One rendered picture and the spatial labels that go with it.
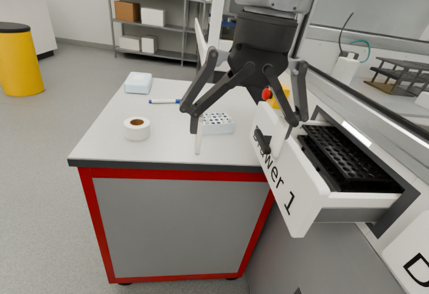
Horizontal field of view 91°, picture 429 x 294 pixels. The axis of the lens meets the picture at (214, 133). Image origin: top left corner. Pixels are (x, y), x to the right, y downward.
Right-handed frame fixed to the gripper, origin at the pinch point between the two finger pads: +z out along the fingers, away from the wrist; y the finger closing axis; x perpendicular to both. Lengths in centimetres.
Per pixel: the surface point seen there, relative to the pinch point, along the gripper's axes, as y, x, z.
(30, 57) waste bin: -163, 208, 53
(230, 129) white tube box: 5.9, 28.3, 13.7
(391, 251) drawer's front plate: 22.4, -14.6, 7.2
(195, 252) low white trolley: -2, 14, 60
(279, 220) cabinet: 24.2, 11.6, 37.1
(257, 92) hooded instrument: 33, 85, 21
